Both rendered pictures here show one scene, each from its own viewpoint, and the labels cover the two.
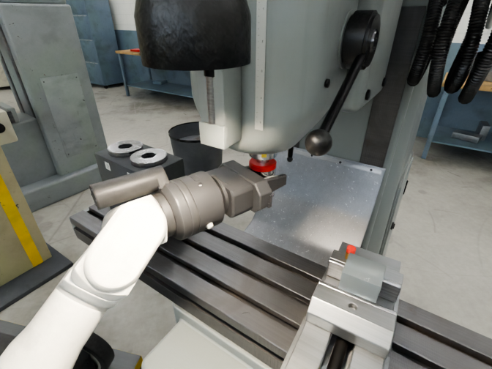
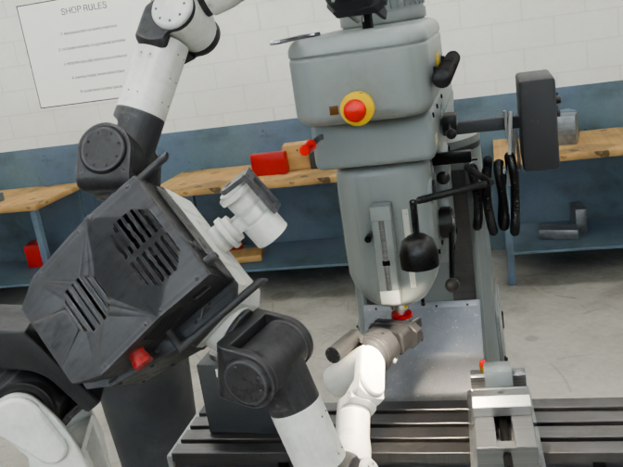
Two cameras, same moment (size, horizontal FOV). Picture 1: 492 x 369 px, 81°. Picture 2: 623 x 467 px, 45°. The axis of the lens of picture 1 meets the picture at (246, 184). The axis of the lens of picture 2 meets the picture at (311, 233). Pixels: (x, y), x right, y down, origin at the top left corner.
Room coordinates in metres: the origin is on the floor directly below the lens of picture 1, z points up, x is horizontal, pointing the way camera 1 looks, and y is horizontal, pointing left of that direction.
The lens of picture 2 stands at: (-0.99, 0.64, 1.92)
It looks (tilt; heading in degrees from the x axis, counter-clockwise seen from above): 16 degrees down; 341
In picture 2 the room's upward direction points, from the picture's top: 9 degrees counter-clockwise
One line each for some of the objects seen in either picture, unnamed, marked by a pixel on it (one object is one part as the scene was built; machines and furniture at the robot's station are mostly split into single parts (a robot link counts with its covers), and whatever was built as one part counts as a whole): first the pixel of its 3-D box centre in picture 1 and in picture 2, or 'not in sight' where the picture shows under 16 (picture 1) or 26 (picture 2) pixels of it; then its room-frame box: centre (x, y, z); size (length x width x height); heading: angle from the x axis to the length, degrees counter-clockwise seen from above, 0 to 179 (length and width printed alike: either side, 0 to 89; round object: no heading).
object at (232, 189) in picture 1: (219, 195); (385, 343); (0.39, 0.04, 1.23); 0.13 x 0.12 x 0.10; 38
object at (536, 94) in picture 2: not in sight; (539, 119); (0.51, -0.47, 1.62); 0.20 x 0.09 x 0.21; 146
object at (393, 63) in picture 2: not in sight; (373, 67); (0.46, -0.04, 1.81); 0.47 x 0.26 x 0.16; 146
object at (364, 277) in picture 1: (360, 281); (498, 378); (0.34, -0.19, 1.10); 0.06 x 0.05 x 0.06; 59
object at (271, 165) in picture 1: (262, 163); (401, 313); (0.45, -0.03, 1.26); 0.05 x 0.05 x 0.01
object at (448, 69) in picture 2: not in sight; (446, 67); (0.39, -0.17, 1.79); 0.45 x 0.04 x 0.04; 146
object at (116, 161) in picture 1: (143, 184); (252, 384); (0.69, 0.28, 1.08); 0.22 x 0.12 x 0.20; 53
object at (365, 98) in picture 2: not in sight; (357, 108); (0.25, 0.10, 1.76); 0.06 x 0.02 x 0.06; 56
